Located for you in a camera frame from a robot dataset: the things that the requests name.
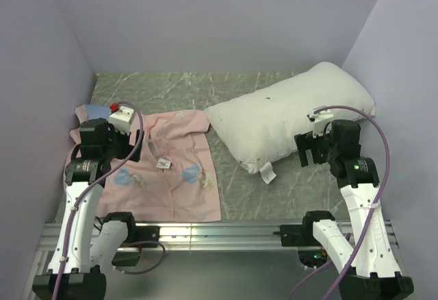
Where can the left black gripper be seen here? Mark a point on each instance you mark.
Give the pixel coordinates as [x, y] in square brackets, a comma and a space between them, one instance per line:
[129, 148]

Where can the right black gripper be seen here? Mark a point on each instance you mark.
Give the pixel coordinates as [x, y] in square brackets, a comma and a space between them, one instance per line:
[305, 141]

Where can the white pillow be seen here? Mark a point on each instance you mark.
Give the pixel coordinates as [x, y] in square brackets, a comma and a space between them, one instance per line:
[259, 128]

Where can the pink cartoon pillowcase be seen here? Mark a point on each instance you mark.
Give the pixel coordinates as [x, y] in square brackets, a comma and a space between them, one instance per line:
[175, 179]

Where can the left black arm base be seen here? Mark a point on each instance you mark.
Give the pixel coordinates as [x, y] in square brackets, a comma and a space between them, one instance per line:
[138, 238]

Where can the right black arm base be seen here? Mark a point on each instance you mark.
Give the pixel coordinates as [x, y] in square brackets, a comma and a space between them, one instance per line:
[310, 252]

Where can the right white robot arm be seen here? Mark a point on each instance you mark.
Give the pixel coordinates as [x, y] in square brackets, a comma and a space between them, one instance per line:
[368, 268]

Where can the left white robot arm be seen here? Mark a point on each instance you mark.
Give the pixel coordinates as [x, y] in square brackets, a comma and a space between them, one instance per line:
[77, 268]

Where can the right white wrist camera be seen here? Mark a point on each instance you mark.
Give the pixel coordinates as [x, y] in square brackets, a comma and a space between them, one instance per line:
[319, 120]

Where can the aluminium mounting rail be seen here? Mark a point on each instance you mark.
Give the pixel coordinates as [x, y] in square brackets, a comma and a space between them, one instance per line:
[221, 236]

